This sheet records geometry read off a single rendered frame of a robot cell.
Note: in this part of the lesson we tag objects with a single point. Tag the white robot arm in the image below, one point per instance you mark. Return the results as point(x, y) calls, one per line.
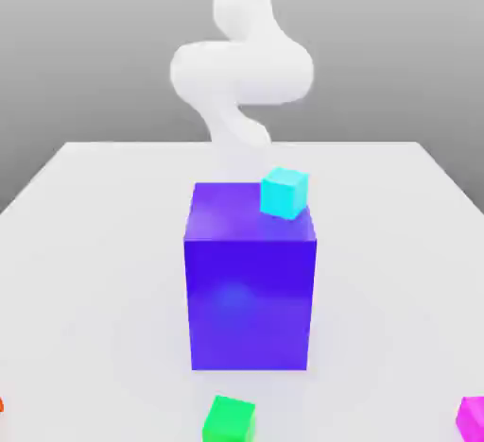
point(242, 71)

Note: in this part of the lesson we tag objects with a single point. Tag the small cyan cube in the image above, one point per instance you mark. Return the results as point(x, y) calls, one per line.
point(283, 194)

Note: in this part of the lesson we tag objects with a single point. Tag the small green cube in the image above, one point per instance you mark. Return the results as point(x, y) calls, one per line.
point(228, 421)

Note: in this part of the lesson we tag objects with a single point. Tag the small magenta cube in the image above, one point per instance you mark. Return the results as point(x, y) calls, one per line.
point(472, 419)

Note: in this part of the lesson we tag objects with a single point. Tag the large purple box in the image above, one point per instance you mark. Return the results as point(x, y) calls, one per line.
point(247, 298)

